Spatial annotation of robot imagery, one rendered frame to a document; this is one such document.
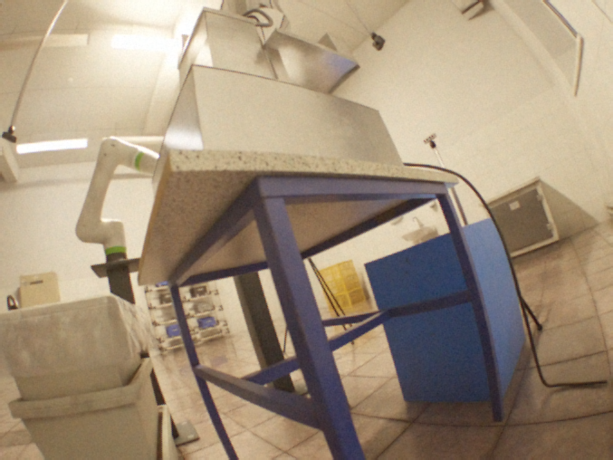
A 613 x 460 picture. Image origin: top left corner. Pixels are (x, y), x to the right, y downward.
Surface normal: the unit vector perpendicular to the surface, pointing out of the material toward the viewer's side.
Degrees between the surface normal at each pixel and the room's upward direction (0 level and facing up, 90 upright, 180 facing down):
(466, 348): 90
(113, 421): 96
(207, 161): 90
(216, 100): 90
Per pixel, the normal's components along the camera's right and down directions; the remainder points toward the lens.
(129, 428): 0.49, -0.22
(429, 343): -0.76, 0.11
